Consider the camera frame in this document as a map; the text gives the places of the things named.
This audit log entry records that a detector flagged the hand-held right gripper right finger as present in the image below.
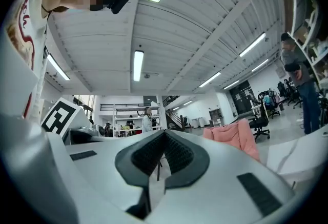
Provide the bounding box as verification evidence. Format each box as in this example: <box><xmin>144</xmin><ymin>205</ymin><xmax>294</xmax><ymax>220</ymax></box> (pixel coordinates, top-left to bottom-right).
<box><xmin>150</xmin><ymin>129</ymin><xmax>296</xmax><ymax>224</ymax></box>

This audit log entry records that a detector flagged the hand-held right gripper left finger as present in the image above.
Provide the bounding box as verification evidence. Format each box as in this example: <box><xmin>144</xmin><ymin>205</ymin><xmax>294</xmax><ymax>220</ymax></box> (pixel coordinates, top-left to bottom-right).
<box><xmin>47</xmin><ymin>129</ymin><xmax>166</xmax><ymax>224</ymax></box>

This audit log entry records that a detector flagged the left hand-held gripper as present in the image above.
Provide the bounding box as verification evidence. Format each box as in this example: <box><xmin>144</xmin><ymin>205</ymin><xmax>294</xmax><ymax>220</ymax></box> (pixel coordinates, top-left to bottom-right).
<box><xmin>40</xmin><ymin>97</ymin><xmax>107</xmax><ymax>146</ymax></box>

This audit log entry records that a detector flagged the white metal storage rack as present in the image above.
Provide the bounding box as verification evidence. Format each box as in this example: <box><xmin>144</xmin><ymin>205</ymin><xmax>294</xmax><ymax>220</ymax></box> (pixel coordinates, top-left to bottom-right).
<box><xmin>112</xmin><ymin>104</ymin><xmax>162</xmax><ymax>138</ymax></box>

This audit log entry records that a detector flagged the black swivel office chair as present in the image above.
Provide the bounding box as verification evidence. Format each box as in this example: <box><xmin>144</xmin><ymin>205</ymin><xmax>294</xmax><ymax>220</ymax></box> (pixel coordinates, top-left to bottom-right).
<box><xmin>249</xmin><ymin>109</ymin><xmax>271</xmax><ymax>141</ymax></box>

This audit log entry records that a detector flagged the person's cream printed t-shirt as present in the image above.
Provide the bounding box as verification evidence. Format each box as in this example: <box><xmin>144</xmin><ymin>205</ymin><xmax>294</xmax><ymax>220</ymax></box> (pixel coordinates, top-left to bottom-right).
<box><xmin>0</xmin><ymin>0</ymin><xmax>50</xmax><ymax>121</ymax></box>

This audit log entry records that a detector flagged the white marble low cabinet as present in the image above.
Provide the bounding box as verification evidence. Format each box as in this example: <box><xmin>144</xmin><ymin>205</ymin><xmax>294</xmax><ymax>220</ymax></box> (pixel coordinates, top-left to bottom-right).
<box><xmin>266</xmin><ymin>125</ymin><xmax>328</xmax><ymax>183</ymax></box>

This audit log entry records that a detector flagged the black stair railing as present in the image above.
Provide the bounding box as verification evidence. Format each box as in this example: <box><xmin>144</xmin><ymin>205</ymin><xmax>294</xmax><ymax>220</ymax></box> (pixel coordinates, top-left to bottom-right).
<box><xmin>162</xmin><ymin>95</ymin><xmax>191</xmax><ymax>132</ymax></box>

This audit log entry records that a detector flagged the white shelving unit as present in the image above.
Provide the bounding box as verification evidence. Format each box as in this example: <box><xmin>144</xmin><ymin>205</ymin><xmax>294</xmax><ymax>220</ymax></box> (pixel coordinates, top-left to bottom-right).
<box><xmin>284</xmin><ymin>0</ymin><xmax>328</xmax><ymax>91</ymax></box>

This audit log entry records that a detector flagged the black head-mounted camera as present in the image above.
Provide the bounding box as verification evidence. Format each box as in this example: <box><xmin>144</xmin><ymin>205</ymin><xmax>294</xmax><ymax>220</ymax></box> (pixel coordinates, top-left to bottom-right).
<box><xmin>107</xmin><ymin>0</ymin><xmax>131</xmax><ymax>15</ymax></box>

